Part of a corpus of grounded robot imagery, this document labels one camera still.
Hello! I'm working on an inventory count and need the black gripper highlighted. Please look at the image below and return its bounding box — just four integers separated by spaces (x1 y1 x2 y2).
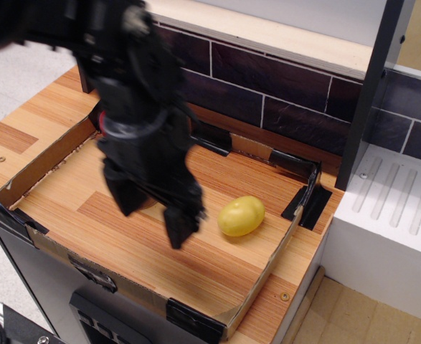
104 109 204 249

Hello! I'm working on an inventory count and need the red lidded spice bottle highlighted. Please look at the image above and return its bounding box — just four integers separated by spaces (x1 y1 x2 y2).
97 111 152 208

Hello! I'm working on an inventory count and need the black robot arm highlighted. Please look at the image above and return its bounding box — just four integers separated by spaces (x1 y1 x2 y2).
0 1 204 249

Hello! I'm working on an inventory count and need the cardboard fence with black tape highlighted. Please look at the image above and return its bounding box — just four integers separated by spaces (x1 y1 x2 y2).
0 85 334 342

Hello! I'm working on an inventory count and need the yellow potato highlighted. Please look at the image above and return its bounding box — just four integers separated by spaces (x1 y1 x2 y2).
217 196 265 237

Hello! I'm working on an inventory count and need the dark brick backsplash panel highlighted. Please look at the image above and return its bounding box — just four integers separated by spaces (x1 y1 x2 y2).
157 24 421 160

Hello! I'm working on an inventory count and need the white sink drainboard unit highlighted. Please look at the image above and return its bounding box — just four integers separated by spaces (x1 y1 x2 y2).
321 145 421 318

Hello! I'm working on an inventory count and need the dark grey vertical post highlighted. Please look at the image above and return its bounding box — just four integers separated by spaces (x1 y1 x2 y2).
335 1 404 191

